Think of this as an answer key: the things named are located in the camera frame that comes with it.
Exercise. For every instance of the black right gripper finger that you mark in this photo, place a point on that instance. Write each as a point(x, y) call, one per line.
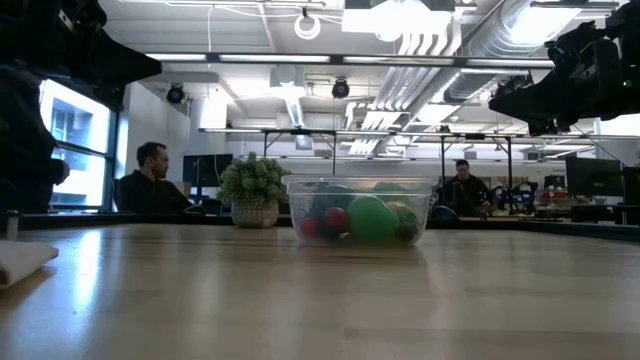
point(547, 124)
point(525, 100)

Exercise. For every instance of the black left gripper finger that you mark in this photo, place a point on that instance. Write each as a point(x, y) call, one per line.
point(122, 55)
point(105, 79)

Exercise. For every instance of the yellow toy fruit green stem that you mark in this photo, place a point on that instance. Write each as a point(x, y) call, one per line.
point(404, 210)

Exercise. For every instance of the dark toy blackberry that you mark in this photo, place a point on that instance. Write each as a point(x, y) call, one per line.
point(406, 231)

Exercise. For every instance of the green toy pear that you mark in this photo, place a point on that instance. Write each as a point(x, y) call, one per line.
point(372, 217)

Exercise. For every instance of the red toy raspberry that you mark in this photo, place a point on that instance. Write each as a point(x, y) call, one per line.
point(337, 218)

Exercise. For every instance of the clear plastic tupperware container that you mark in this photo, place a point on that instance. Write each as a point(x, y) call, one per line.
point(295, 200)

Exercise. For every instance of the red toy strawberry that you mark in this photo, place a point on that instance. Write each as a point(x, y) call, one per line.
point(310, 227)

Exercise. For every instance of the black background robot arm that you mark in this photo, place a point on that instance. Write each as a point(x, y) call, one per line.
point(517, 197)

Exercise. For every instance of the large window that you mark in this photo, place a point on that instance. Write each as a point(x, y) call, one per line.
point(75, 135)

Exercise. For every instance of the black computer monitor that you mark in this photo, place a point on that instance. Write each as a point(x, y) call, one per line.
point(594, 177)
point(632, 185)
point(210, 170)

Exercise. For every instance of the person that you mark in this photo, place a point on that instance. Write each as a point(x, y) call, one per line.
point(465, 195)
point(150, 192)
point(25, 150)

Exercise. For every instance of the potted green succulent plant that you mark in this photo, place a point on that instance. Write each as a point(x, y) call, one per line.
point(254, 185)

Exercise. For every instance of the beige cloth towel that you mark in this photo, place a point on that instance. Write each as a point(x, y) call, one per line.
point(20, 260)

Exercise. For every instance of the silver ceiling duct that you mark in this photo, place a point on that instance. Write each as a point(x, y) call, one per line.
point(500, 40)

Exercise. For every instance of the black ceiling camera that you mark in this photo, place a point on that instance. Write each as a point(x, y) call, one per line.
point(340, 88)
point(175, 93)

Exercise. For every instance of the black aluminium table frame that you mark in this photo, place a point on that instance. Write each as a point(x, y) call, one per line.
point(575, 228)

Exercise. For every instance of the overhead rail with light bars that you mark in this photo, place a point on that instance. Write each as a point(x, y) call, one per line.
point(275, 58)

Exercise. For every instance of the white short post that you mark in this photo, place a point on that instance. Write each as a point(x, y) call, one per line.
point(12, 225)

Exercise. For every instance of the black background rig frame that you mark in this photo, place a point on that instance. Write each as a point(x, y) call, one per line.
point(334, 150)

